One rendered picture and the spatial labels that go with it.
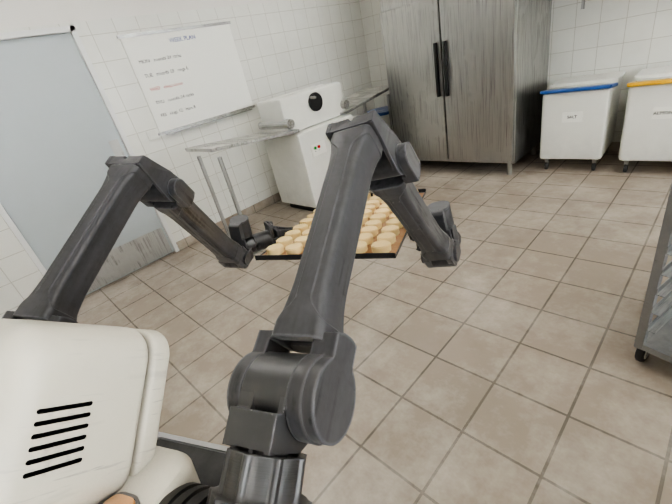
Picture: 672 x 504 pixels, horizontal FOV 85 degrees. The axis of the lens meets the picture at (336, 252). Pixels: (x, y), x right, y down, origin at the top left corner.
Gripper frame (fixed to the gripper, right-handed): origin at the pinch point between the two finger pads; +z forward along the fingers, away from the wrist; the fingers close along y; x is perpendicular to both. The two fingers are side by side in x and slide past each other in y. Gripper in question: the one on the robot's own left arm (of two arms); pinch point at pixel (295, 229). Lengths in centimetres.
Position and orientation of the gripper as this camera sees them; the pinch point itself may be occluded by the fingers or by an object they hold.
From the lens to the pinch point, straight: 123.9
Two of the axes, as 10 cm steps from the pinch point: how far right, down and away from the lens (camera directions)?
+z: 8.8, -3.2, 3.4
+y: 1.8, 9.0, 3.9
